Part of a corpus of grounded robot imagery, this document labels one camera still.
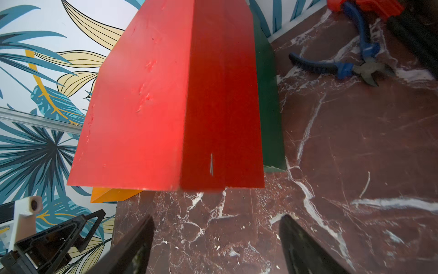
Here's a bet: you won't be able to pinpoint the blue handled pliers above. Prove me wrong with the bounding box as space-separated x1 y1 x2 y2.
288 1 397 87

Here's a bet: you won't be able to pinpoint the yellow black toolbox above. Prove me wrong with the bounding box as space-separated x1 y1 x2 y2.
386 1 438 78

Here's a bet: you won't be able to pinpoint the red handled tool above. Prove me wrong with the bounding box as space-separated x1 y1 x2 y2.
327 0 404 21

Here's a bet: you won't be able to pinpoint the red shoebox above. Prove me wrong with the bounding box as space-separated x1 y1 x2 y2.
67 1 265 191

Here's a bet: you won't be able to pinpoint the green shoebox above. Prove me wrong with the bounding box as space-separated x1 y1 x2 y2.
249 1 286 172

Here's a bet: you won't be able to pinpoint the left aluminium frame post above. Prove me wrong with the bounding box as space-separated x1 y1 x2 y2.
1 107 82 135

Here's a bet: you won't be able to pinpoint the orange shoebox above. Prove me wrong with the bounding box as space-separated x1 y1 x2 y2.
91 187 142 203

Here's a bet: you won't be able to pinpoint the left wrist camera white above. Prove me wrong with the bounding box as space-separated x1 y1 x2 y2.
1 196 43 252

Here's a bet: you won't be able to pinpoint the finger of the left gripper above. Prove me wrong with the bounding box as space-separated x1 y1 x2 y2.
1 210 106 274

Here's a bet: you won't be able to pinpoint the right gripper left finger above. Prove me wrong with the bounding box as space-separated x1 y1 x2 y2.
87 215 155 274

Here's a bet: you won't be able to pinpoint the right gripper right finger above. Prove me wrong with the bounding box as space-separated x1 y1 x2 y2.
279 215 348 274

